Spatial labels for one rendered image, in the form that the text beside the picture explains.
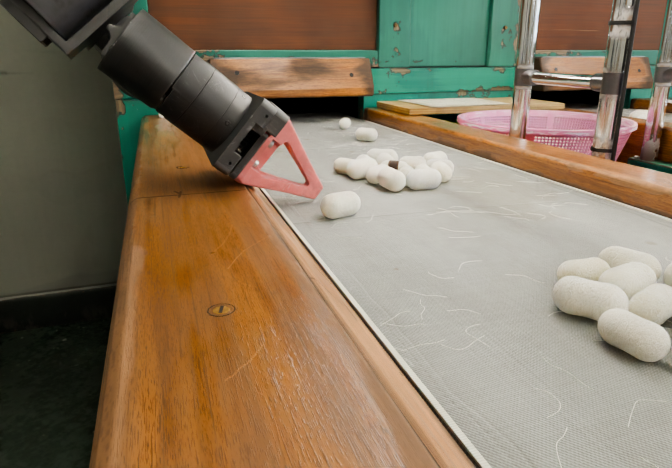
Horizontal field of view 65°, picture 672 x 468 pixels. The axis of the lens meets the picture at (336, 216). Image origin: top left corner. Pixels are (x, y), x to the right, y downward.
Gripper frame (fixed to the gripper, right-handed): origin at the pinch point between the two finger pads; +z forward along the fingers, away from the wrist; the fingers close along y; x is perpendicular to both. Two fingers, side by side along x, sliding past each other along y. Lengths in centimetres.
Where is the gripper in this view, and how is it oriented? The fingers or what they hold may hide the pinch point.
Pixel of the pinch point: (311, 187)
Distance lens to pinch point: 48.3
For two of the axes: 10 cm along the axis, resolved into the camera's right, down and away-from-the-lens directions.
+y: -3.0, -2.7, 9.1
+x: -6.2, 7.8, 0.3
